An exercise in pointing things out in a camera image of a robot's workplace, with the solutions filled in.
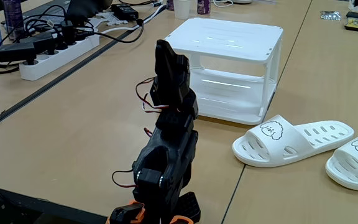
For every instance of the purple drink can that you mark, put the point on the purple drink can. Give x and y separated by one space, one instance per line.
204 6
170 3
12 15

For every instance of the black power adapter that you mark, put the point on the black power adapter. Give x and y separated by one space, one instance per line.
124 12

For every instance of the white paper cup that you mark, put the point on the white paper cup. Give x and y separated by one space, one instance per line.
182 9

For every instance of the white power strip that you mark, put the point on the white power strip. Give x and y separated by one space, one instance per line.
57 59

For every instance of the dark grey laptop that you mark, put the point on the dark grey laptop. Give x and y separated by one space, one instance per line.
42 7

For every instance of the black plug adapter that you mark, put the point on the black plug adapter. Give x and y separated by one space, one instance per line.
40 42
17 51

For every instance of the white slipper with dog print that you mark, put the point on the white slipper with dog print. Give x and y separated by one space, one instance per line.
291 146
353 168

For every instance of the black power plug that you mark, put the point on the black power plug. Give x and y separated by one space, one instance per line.
68 32

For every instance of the white plastic shoe rack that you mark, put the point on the white plastic shoe rack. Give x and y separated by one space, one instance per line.
225 37

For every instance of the white device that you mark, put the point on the white device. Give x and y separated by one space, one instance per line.
242 1

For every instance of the white printed plastic part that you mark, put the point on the white printed plastic part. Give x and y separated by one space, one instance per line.
113 19
95 22

